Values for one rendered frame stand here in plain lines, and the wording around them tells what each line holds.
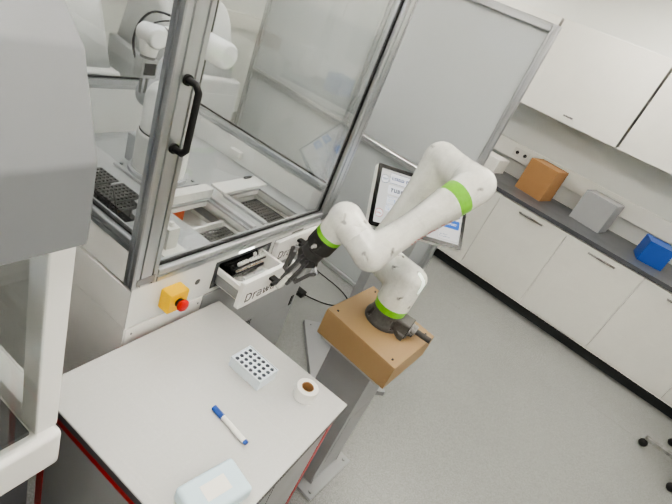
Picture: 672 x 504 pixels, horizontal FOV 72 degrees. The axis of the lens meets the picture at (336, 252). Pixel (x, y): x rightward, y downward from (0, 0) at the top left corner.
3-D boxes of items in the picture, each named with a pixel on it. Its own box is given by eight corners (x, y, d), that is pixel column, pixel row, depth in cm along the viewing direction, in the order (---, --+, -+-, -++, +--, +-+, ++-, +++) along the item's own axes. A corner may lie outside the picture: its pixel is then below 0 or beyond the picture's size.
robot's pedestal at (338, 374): (349, 462, 218) (419, 350, 182) (309, 502, 195) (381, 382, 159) (305, 418, 230) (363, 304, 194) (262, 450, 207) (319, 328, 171)
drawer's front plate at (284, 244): (311, 247, 206) (319, 227, 201) (270, 265, 183) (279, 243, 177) (308, 245, 207) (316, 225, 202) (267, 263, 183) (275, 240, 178)
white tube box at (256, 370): (274, 378, 143) (278, 369, 141) (256, 391, 136) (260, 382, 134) (247, 353, 147) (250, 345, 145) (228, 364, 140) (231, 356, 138)
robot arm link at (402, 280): (386, 289, 178) (409, 250, 169) (412, 317, 170) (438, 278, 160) (363, 293, 169) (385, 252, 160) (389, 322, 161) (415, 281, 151)
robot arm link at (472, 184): (473, 178, 158) (477, 151, 148) (501, 199, 151) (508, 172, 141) (433, 204, 153) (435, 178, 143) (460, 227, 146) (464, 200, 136)
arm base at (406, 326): (430, 339, 173) (438, 328, 171) (419, 358, 161) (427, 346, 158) (373, 300, 180) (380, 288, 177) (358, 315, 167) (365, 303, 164)
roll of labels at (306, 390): (292, 402, 137) (296, 393, 135) (293, 384, 143) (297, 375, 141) (314, 406, 139) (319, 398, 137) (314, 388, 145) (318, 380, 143)
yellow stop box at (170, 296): (186, 307, 142) (191, 290, 139) (168, 316, 137) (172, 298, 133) (176, 298, 144) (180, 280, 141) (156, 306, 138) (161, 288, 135)
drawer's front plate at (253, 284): (288, 283, 177) (297, 260, 172) (236, 310, 153) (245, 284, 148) (284, 280, 178) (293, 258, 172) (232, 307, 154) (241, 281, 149)
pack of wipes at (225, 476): (227, 465, 113) (232, 454, 111) (249, 497, 109) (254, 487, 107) (171, 498, 102) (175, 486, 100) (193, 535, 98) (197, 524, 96)
